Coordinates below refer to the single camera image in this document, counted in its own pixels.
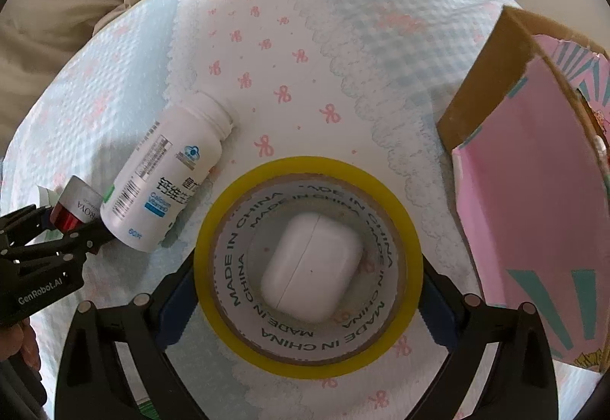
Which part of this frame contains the small red cosmetic jar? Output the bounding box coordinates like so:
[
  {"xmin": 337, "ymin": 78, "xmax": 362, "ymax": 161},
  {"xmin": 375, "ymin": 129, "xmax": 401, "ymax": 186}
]
[{"xmin": 50, "ymin": 175, "xmax": 102, "ymax": 233}]

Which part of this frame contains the white vitamin pill bottle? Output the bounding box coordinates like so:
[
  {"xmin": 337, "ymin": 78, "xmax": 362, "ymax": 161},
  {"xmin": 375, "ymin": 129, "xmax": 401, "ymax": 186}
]
[{"xmin": 100, "ymin": 91, "xmax": 238, "ymax": 253}]

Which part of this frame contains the white earbuds charging case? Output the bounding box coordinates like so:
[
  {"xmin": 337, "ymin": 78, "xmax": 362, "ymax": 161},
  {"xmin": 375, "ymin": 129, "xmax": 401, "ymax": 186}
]
[{"xmin": 260, "ymin": 213, "xmax": 363, "ymax": 324}]

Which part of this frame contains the person's hand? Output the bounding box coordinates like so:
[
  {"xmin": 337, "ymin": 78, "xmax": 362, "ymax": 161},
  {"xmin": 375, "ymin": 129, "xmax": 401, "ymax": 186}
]
[{"xmin": 0, "ymin": 319, "xmax": 41, "ymax": 372}]

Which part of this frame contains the yellow packing tape roll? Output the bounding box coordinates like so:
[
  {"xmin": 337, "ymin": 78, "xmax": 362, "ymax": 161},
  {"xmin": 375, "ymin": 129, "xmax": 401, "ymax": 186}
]
[{"xmin": 194, "ymin": 157, "xmax": 423, "ymax": 379}]

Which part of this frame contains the pink cardboard box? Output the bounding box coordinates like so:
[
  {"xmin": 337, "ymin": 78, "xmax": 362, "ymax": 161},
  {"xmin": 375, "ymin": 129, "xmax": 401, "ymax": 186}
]
[{"xmin": 437, "ymin": 7, "xmax": 609, "ymax": 372}]

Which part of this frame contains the blue pink patterned tablecloth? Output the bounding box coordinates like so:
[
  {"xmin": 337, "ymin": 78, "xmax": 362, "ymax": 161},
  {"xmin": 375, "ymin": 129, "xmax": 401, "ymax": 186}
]
[{"xmin": 1, "ymin": 0, "xmax": 609, "ymax": 419}]

